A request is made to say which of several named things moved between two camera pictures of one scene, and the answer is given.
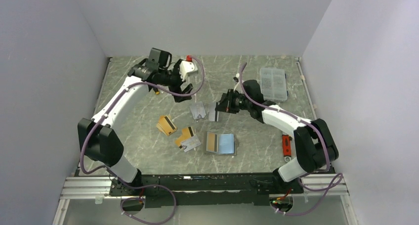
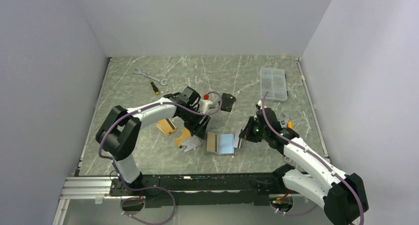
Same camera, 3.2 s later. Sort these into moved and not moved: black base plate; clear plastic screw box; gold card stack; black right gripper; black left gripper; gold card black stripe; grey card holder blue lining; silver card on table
Moved: black left gripper; black right gripper
Not moved: black base plate; gold card black stripe; grey card holder blue lining; silver card on table; clear plastic screw box; gold card stack
